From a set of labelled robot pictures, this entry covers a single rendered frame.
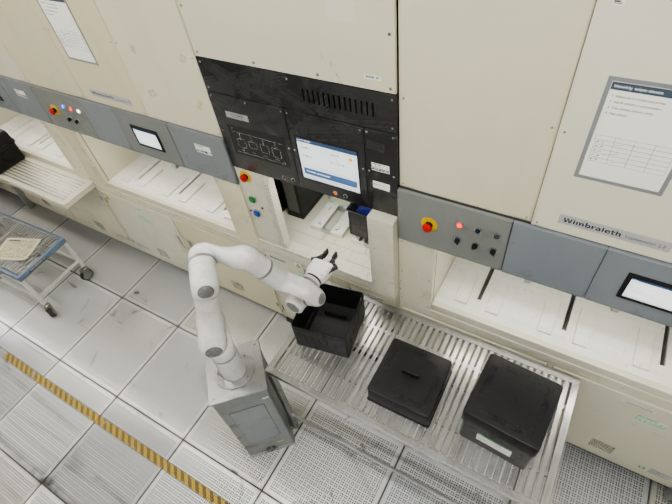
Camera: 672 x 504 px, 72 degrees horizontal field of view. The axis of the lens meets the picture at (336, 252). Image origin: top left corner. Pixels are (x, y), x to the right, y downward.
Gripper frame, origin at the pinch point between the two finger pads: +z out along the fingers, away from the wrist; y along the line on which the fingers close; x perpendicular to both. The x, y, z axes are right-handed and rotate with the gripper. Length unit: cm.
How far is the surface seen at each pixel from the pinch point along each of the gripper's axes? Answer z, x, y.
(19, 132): 33, -33, -315
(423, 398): -30, -33, 59
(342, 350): -24.0, -36.3, 15.5
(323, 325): -13.3, -42.0, -2.1
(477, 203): 16, 39, 58
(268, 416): -58, -72, -13
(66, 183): 8, -39, -229
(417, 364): -17, -33, 50
